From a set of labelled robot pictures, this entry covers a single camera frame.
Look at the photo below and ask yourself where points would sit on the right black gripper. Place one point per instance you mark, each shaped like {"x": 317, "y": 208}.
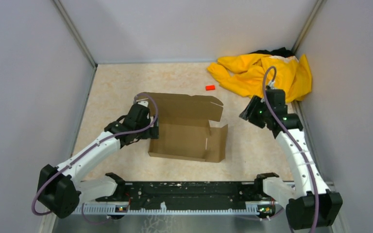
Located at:
{"x": 249, "y": 113}

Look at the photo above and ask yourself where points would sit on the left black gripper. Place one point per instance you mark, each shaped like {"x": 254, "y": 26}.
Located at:
{"x": 152, "y": 133}

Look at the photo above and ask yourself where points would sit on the brown cardboard box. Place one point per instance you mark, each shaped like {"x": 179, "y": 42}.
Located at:
{"x": 184, "y": 127}

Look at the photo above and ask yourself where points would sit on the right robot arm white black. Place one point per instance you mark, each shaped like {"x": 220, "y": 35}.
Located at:
{"x": 311, "y": 203}

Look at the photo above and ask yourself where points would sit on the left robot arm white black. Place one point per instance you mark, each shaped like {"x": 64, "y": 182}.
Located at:
{"x": 77, "y": 173}

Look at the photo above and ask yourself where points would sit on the yellow cloth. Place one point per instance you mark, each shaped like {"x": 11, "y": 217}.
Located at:
{"x": 245, "y": 75}

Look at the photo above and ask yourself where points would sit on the small red block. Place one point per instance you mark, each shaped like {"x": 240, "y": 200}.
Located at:
{"x": 210, "y": 87}

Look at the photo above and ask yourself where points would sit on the black cloth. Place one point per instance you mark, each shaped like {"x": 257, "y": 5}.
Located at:
{"x": 283, "y": 52}

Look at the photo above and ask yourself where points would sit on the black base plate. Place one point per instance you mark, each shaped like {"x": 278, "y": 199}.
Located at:
{"x": 183, "y": 196}

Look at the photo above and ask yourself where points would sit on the aluminium frame rail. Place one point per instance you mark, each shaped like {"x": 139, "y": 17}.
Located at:
{"x": 122, "y": 208}

